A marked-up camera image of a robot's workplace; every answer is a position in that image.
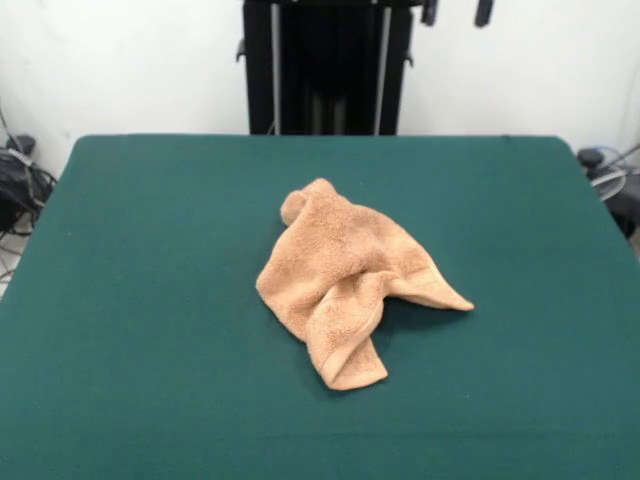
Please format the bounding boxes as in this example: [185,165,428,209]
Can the tan terry towel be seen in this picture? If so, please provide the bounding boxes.
[255,177,475,391]

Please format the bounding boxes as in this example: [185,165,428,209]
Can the dark green table cloth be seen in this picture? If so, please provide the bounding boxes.
[0,133,640,480]

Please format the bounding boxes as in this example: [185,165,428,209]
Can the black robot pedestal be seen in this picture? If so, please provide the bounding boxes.
[235,0,416,136]

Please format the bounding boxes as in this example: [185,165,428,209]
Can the black pedestal foot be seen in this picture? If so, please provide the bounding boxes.
[5,134,37,154]
[577,148,607,169]

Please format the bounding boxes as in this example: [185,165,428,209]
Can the black cable bundle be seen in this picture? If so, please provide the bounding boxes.
[0,149,57,241]
[588,143,640,239]

